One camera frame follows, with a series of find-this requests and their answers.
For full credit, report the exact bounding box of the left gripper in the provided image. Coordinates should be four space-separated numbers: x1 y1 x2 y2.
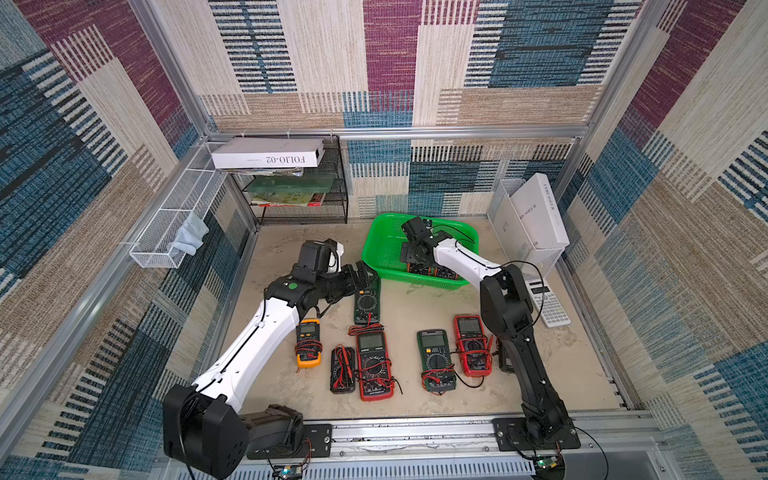
313 259 377 303

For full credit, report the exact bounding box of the large dark green multimeter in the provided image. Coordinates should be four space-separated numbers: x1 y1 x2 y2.
353 278 381 327

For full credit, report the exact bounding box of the orange multimeter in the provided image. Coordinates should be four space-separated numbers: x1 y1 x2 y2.
433 266 460 280
407 263 433 276

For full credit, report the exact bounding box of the small red multimeter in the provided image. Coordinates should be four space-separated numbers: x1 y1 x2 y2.
454 315 492 378

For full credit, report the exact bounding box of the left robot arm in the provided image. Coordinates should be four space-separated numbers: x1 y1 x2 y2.
162 261 378 479

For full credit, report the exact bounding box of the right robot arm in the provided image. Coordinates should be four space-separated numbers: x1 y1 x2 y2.
402 217 581 449

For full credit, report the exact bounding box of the green plastic basket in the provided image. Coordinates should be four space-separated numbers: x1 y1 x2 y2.
362 213 479 290

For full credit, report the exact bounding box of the yellow multimeter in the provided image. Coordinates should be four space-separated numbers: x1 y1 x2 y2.
294 319 323 369

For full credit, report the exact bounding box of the black multimeter with leads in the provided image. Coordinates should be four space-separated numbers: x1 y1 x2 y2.
330 345 356 394

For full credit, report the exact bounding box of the large red multimeter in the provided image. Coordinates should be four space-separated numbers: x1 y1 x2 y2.
357 331 395 402

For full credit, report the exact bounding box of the small black multimeter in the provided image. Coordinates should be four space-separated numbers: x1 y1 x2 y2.
494 339 515 374

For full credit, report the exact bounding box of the clear file holder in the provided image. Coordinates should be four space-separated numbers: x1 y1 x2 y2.
487 179 567 279

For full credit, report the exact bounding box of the white box in holder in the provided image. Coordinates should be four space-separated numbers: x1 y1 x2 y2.
510 173 570 249

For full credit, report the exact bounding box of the green book on shelf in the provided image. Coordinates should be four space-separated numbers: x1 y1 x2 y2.
243 175 336 207

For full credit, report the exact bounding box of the white calculator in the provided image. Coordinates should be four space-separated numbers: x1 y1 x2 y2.
527 280 571 328

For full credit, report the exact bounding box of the light blue cloth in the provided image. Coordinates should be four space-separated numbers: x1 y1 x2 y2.
168 212 210 256

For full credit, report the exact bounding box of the white folio box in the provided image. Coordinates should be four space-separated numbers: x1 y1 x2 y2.
212 137 325 170

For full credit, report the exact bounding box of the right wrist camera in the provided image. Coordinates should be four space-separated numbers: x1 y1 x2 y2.
401 216 432 243

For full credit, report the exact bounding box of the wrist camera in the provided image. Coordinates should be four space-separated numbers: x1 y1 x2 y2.
401 216 432 243
291 239 344 283

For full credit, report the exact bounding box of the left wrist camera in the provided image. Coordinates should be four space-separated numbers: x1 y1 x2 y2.
291 239 344 283

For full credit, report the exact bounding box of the black wire shelf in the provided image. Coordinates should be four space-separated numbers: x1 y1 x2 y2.
232 135 349 226

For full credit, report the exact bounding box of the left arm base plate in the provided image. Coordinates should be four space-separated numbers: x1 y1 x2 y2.
245 423 333 461

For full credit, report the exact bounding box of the white wire wall basket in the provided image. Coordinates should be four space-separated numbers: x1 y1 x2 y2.
130 168 225 269

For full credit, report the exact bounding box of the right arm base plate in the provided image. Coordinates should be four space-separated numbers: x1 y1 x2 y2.
492 417 581 452

